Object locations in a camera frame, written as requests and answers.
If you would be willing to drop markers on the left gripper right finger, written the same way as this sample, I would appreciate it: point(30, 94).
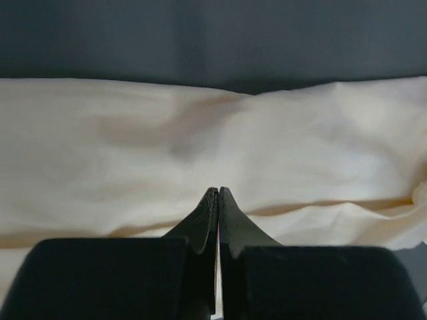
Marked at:
point(263, 279)

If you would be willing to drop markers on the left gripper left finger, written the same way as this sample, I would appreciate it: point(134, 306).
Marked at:
point(168, 277)

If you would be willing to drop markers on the yellow t shirt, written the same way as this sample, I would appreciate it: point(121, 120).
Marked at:
point(341, 164)

